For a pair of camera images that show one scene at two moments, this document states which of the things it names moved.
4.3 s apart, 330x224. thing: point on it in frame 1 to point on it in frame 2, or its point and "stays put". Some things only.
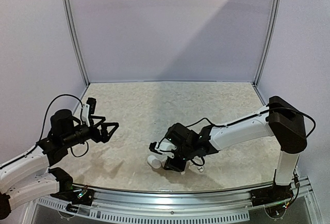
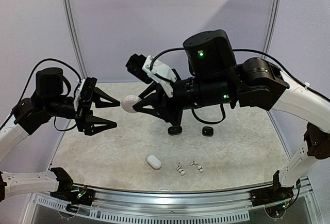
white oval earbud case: [153, 162] stays put
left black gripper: [103, 136] to [85, 120]
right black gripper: [171, 163] to [166, 102]
